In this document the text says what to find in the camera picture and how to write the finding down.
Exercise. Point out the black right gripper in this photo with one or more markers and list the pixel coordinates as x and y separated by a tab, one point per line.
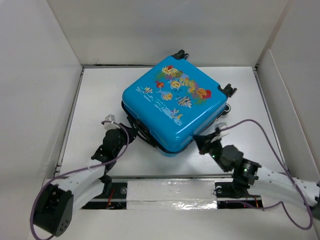
203	142

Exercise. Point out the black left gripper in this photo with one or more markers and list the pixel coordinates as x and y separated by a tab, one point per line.
122	131

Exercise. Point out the blue hard-shell suitcase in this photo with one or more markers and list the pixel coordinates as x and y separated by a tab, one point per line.
173	102

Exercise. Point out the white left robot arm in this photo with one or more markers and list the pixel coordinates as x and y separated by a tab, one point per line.
61	196

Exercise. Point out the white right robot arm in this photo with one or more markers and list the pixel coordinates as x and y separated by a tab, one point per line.
250	179

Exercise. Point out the silver foil tape strip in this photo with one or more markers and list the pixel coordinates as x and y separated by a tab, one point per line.
187	194

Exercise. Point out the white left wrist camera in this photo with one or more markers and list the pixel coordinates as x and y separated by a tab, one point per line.
109	123

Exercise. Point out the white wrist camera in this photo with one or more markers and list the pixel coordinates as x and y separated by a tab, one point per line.
109	123
219	131

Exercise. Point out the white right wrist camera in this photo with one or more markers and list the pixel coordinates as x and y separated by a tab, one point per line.
219	131

